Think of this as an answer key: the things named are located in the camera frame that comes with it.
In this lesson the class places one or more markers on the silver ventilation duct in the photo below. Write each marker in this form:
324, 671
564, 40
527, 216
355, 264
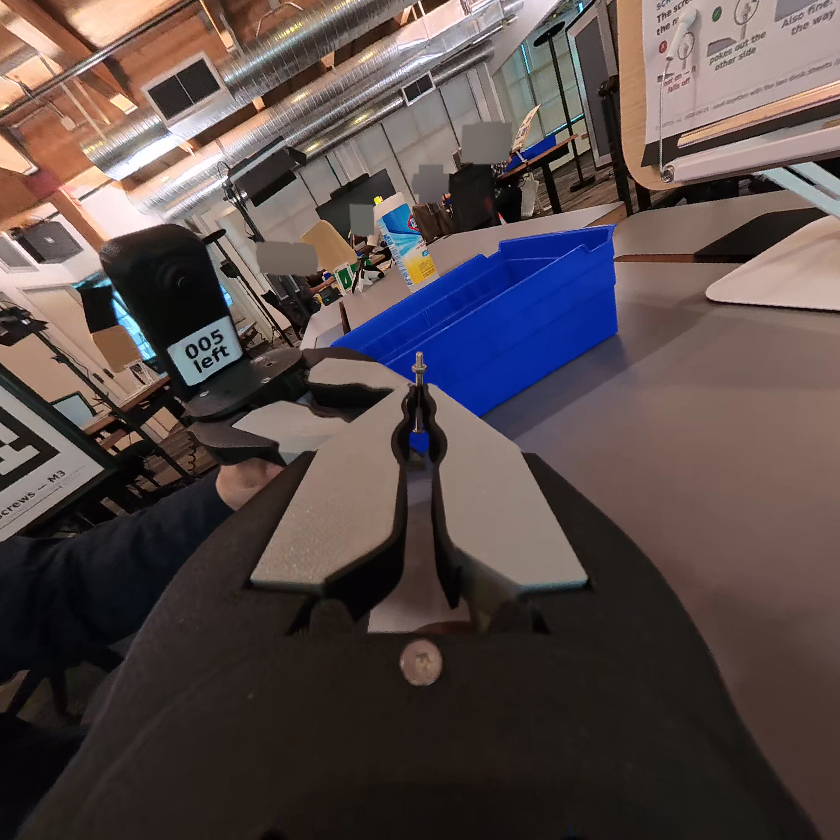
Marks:
275, 65
295, 141

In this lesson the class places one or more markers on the black ceiling speaker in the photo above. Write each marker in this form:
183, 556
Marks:
47, 241

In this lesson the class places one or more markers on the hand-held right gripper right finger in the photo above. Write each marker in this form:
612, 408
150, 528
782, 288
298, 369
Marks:
512, 518

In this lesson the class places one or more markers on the large white air vent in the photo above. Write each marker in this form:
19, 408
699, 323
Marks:
187, 88

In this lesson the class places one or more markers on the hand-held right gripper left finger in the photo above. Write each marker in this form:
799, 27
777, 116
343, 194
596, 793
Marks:
328, 518

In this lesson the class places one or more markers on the black monitor screen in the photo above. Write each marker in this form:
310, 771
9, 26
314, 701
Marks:
380, 187

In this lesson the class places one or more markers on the disinfecting wipes canister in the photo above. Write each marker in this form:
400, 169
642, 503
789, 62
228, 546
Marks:
410, 256

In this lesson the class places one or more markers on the black white marker poster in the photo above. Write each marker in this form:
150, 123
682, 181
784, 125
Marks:
39, 472

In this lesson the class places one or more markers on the blue plastic bin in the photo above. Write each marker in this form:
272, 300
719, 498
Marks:
512, 315

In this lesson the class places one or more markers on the brown-edged grey desk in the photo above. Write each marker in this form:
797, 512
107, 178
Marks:
656, 233

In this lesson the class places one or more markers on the black rectangular pad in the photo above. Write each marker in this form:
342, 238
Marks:
754, 237

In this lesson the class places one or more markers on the small white air vent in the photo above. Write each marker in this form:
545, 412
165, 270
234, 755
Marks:
418, 88

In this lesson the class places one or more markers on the white document stand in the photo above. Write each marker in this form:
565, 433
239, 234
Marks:
781, 275

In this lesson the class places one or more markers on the person's left hand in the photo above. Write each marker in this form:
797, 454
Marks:
246, 479

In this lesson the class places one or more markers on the black studio light panel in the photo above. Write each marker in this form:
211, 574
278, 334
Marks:
266, 174

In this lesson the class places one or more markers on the small metal screw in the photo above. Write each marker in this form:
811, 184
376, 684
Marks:
418, 394

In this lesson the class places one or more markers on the silver-framed dark panel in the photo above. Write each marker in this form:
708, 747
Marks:
594, 79

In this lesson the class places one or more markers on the person's left forearm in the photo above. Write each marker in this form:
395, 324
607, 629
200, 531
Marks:
98, 577

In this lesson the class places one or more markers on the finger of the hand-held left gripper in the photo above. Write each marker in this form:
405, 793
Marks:
354, 377
295, 426

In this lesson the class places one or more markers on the blue plastic tray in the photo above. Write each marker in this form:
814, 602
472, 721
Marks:
535, 151

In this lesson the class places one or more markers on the green white card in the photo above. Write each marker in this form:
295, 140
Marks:
345, 277

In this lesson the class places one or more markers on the printed instruction sheet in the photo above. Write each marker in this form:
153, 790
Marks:
754, 72

